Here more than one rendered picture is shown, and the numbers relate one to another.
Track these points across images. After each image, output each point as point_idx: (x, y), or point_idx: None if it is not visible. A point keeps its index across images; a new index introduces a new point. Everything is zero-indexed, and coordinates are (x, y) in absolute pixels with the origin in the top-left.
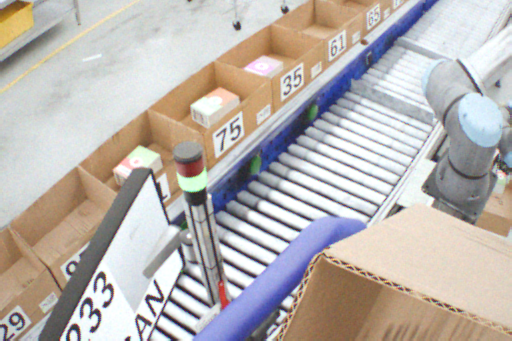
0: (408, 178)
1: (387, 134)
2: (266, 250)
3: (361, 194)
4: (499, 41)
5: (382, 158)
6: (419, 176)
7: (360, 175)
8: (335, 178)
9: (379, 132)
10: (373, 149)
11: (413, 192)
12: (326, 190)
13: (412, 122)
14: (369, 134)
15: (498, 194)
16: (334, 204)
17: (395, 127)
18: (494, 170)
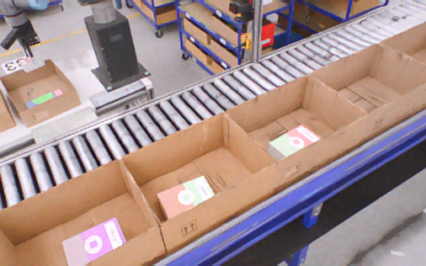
0: (68, 134)
1: (33, 185)
2: (205, 117)
3: (114, 135)
4: None
5: (68, 156)
6: (60, 130)
7: (100, 148)
8: (120, 152)
9: (36, 193)
10: (64, 172)
11: (78, 120)
12: (135, 146)
13: None
14: (50, 188)
15: (23, 95)
16: (140, 132)
17: (16, 190)
18: (34, 54)
